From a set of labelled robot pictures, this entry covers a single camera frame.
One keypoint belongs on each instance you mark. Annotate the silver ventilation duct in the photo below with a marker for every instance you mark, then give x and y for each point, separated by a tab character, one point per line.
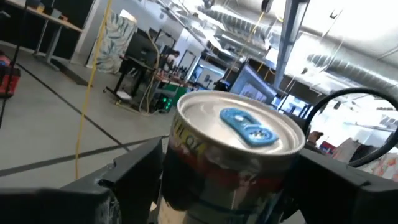
357	71

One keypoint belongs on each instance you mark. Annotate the black computer monitor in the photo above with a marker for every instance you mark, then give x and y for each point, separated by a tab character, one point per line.
140	48

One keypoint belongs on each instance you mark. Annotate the person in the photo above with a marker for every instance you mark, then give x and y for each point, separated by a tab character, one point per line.
171	59
314	137

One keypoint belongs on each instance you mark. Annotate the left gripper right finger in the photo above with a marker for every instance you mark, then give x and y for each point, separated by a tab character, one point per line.
342	202

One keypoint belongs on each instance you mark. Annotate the computer tower green lights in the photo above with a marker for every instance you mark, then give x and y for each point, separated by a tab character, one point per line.
164	102

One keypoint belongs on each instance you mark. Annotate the black floor mat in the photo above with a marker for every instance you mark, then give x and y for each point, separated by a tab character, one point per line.
71	73

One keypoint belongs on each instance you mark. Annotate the green bin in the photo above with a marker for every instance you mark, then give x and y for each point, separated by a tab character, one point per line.
178	93

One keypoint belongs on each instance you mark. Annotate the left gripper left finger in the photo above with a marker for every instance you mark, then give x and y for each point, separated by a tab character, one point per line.
93	202

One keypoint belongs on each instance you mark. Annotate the grey ceiling column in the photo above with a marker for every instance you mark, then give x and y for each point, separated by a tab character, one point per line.
289	37

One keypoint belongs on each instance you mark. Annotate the lit display screen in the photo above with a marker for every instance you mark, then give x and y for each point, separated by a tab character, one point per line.
252	84

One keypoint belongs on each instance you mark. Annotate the blue silver energy drink can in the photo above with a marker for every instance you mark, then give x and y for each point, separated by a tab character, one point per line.
230	174

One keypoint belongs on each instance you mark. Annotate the leaf patterned partition panel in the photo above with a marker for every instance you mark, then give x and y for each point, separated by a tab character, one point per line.
113	46

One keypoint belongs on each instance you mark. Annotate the floral patterned garment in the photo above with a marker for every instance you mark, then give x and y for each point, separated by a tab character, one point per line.
382	165

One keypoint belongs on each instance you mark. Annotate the black standing desk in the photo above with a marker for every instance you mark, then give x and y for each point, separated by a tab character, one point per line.
130	74

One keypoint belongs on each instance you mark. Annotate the wooden top desk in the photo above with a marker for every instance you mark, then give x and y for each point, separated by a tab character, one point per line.
62	23

